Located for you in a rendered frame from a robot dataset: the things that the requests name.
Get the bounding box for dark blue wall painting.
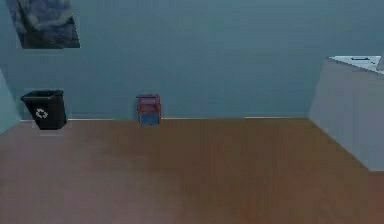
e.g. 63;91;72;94
5;0;81;50

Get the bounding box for grey kitchen counter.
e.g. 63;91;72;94
308;55;384;173

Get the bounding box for red and blue box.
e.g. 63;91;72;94
135;93;163;127

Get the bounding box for black recycling bin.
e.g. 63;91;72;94
20;89;68;131

